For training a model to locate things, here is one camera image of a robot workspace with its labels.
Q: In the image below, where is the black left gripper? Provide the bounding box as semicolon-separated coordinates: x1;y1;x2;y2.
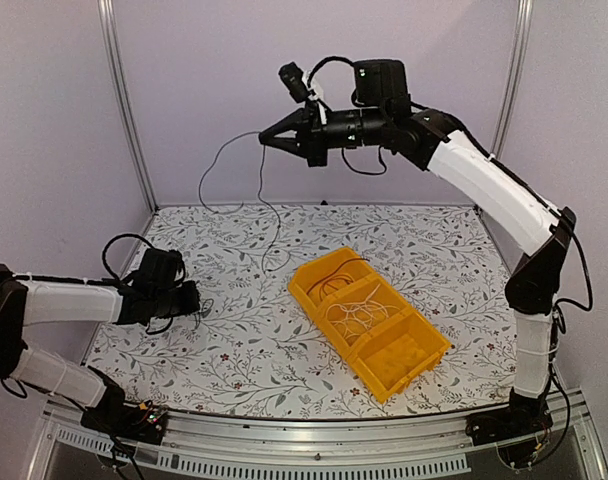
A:
152;280;200;319

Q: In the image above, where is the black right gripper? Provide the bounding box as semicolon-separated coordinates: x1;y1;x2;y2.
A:
261;98;389;165

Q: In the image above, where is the cable pile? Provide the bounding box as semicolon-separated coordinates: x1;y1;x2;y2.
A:
193;297;215;331

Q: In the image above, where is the green cable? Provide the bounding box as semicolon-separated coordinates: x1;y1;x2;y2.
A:
198;130;293;274

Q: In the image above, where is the thin black cable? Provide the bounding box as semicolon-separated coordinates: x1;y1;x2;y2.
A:
306;255;373;296

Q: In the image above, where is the white cable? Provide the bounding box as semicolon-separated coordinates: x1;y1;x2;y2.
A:
323;299;365;341
343;282;390;326
348;299;400;334

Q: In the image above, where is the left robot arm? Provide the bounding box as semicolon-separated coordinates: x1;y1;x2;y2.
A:
0;248;200;434

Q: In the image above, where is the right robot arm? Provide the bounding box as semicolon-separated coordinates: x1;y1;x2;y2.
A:
259;58;576;436

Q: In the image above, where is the floral table cloth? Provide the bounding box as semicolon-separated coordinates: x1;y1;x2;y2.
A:
86;205;516;419

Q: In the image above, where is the yellow three-compartment bin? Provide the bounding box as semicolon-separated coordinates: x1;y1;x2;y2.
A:
288;247;451;404

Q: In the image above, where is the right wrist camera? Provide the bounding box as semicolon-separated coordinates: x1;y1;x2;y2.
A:
278;62;329;125

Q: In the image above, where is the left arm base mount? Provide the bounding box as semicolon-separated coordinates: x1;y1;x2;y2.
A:
80;367;168;445

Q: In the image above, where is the aluminium front rail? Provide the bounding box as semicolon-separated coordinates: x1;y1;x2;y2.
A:
26;389;608;479

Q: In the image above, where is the left rear aluminium post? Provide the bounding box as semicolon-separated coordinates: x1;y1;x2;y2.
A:
97;0;159;213

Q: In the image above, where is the aluminium post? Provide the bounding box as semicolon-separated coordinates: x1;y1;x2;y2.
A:
491;0;534;157
97;0;159;213

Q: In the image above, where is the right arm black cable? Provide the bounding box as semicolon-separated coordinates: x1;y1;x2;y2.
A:
303;55;595;461

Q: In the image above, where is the right rear aluminium post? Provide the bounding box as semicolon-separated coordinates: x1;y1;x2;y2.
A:
491;0;534;157

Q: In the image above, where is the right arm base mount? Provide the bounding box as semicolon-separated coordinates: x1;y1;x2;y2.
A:
465;390;553;469

